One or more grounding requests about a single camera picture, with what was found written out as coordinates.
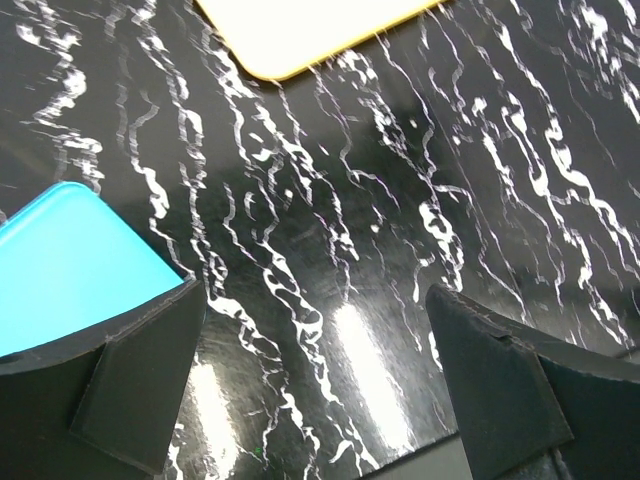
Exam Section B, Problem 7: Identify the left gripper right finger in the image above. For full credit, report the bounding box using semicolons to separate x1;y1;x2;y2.
425;285;639;479

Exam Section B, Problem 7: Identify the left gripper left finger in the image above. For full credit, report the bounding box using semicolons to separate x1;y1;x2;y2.
1;279;206;479

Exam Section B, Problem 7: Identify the teal box lid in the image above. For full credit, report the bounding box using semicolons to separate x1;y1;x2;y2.
1;182;183;355

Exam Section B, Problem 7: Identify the orange plastic tray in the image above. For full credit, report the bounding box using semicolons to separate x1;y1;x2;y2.
197;0;438;81

